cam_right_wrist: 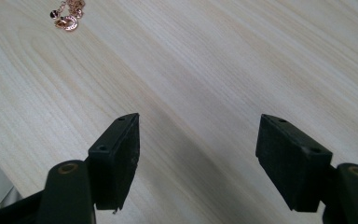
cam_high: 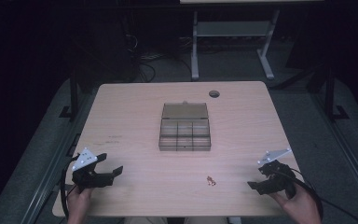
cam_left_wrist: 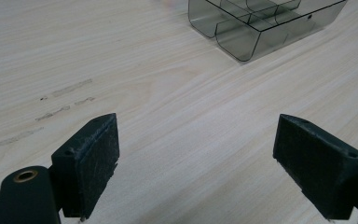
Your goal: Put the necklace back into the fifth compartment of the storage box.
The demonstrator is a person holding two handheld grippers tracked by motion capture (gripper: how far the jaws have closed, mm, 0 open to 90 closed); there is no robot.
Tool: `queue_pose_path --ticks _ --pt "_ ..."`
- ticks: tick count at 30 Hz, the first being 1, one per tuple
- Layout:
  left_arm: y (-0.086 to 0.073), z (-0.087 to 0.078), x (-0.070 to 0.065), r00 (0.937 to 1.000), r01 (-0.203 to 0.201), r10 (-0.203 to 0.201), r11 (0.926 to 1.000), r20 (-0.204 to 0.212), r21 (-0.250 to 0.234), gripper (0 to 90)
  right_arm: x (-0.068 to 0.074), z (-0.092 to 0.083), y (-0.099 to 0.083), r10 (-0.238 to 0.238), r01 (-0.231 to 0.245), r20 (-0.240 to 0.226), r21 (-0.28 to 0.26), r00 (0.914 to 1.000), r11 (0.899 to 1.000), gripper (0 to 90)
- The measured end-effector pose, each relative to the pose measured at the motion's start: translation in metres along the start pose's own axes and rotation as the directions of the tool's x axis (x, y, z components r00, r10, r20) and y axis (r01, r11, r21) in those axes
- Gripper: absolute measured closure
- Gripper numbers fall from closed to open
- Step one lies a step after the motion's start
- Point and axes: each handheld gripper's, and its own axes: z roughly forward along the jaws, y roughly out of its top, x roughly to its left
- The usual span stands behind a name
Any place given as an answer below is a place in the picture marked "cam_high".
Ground black metal stand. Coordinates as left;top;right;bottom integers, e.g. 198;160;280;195
323;64;350;123
59;66;80;120

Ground person's left hand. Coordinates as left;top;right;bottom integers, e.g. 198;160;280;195
66;186;95;223

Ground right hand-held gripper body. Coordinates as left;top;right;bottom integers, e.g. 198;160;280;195
256;147;297;200

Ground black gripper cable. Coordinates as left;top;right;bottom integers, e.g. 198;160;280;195
60;155;79;220
276;167;358;224

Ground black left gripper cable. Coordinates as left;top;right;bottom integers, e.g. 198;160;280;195
60;155;79;220

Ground white metal table frame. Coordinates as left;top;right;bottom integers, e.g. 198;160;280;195
190;8;282;82

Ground grey metal rail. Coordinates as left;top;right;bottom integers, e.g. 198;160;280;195
309;91;358;208
20;92;90;224

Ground clear plastic compartment box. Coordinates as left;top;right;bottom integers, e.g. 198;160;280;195
158;100;213;152

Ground person's right hand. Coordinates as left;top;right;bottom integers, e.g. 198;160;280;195
268;184;323;224

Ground black floor cables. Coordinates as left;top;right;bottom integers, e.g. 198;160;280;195
124;32;194;84

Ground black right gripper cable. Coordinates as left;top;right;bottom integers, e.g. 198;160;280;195
276;167;358;224

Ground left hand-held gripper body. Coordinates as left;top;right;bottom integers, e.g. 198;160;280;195
72;147;110;194

